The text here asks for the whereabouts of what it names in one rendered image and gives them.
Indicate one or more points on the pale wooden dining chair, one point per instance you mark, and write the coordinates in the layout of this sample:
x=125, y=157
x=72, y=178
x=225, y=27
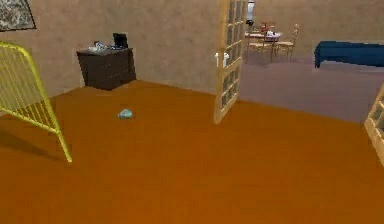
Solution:
x=258, y=43
x=289, y=42

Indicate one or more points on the pale blue-white clutter item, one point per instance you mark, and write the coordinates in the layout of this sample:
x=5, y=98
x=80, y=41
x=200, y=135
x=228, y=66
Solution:
x=98, y=46

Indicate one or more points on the framed grey wall picture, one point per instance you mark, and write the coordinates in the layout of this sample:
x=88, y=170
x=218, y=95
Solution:
x=14, y=14

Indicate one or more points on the dark brown chest of drawers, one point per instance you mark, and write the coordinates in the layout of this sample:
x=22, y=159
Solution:
x=106, y=68

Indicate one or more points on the dining table with pale cloth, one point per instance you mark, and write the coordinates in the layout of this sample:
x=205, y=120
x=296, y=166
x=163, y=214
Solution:
x=263, y=36

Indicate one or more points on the small light blue object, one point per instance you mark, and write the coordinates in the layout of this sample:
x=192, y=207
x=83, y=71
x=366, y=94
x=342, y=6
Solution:
x=125, y=114

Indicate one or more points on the pale wooden glazed room door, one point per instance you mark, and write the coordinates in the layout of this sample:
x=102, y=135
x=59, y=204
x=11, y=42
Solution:
x=376, y=123
x=230, y=60

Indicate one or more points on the yellow metal bed headboard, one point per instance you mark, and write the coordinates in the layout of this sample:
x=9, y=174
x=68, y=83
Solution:
x=20, y=87

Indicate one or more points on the blue sofa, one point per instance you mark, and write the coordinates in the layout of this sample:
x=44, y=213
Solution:
x=350, y=53

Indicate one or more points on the black laptop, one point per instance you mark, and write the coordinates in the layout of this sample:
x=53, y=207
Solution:
x=120, y=40

